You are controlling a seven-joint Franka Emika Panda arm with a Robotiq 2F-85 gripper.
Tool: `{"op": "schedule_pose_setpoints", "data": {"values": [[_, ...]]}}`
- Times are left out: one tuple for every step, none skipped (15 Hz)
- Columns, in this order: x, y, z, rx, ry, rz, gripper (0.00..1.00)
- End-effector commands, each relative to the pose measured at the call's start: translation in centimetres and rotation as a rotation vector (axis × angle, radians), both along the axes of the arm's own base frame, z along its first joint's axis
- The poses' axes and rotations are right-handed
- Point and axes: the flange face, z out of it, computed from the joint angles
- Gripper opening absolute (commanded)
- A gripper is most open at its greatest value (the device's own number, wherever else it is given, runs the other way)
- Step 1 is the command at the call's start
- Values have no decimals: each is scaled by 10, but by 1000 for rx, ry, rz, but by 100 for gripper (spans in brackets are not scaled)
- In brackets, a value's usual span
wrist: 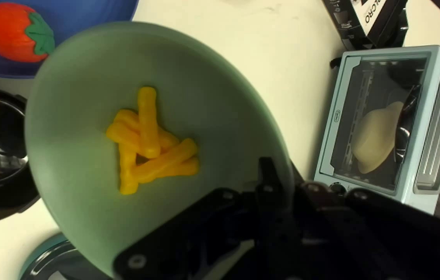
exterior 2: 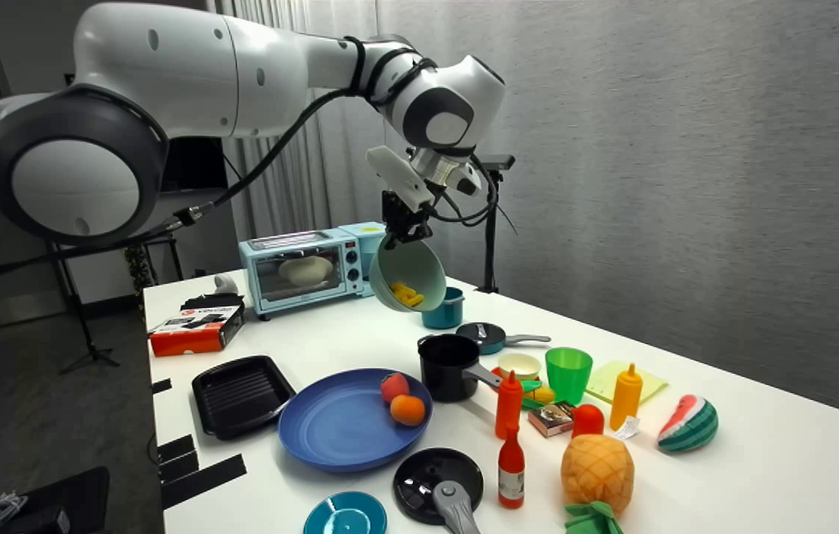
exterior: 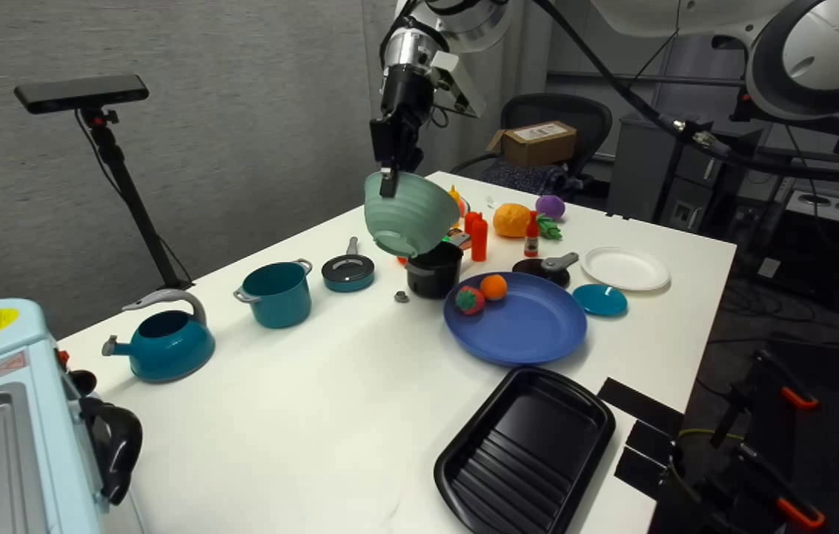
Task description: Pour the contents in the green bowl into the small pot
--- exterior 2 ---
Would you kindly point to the black baking tray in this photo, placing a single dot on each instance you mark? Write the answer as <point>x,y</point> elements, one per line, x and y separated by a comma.
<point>242,396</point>

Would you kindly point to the small toy food box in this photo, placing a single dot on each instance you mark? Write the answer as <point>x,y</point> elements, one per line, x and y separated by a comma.
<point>550,422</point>

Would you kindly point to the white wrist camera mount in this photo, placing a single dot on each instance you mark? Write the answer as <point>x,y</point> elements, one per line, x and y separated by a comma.
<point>398,176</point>

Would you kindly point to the small black pot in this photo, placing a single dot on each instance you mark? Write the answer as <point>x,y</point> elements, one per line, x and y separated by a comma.
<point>448,372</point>

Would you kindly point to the teal small bowl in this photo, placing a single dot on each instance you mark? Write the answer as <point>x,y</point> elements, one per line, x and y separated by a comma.
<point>344,517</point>

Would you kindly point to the red toy tomato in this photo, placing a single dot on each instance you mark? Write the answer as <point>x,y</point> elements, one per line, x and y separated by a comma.
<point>587,418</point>

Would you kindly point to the tall red ketchup bottle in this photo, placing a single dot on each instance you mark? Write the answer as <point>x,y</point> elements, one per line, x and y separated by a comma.
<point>507,405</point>

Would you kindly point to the black camera tripod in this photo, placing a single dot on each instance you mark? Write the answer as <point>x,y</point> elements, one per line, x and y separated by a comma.
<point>491,231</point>

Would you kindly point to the yellow-green mat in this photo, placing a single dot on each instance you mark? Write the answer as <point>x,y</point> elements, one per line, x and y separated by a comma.
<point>653,384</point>

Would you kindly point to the black monitor screen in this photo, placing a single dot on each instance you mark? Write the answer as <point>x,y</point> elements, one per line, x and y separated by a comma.
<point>198,163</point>

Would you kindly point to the light blue toy oven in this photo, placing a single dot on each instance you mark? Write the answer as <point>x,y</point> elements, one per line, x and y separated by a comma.
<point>301,271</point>

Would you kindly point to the toy watermelon slice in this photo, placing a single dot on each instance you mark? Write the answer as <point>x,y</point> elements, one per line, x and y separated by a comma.
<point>688,424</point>

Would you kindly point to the green plastic cup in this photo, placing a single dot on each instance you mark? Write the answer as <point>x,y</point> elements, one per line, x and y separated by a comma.
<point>571,373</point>

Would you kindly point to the blue plate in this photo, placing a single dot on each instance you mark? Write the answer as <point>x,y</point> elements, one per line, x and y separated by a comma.
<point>338,424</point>

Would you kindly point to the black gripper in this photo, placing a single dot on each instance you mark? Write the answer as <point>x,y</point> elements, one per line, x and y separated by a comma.
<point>407,209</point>

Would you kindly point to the small red sauce bottle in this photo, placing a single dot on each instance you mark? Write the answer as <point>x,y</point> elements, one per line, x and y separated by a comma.
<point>510,474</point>

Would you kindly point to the small pale round dish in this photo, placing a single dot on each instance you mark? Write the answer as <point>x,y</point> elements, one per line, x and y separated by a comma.
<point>519,366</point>

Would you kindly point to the mint green bowl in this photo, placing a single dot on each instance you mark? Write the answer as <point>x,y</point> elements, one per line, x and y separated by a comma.
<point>420,268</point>

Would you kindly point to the yellow mustard bottle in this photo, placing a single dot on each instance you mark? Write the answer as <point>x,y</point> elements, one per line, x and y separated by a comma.
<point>626,396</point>

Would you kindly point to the red box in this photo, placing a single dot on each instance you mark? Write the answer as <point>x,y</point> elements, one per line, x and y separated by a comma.
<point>192,335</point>

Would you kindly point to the black tripod stand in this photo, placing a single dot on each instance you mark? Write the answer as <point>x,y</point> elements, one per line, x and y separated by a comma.
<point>79,305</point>

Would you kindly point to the yellow toy lemon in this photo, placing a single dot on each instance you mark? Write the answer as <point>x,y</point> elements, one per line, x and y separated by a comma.
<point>543,396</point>

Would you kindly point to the yellow toy fry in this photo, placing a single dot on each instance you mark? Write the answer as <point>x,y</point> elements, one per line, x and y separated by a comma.
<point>402,292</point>
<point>414,296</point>

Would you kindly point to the red green toy fruit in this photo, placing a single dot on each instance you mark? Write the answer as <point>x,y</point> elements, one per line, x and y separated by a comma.
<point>396,387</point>

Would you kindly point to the black tape strip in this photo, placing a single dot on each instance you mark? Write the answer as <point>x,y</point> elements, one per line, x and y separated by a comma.
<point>174,445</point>
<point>177,465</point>
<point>202,480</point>
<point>162,387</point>

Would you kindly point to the small teal frying pan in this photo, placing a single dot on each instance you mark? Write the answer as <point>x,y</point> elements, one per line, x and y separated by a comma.
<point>481,338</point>

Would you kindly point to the toy pineapple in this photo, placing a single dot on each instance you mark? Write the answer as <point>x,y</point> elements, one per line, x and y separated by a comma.
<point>598,471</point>

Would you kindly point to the black bar camera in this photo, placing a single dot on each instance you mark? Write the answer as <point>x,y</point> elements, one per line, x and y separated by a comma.
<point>494,160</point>

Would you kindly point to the black item on box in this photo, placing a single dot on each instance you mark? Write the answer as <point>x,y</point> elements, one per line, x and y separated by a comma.
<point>211,301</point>

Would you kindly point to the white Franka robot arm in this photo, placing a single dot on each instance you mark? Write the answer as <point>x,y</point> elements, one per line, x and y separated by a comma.
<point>192,69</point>

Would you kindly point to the orange toy fruit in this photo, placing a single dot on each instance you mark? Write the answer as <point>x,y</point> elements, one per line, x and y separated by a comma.
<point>407,411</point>

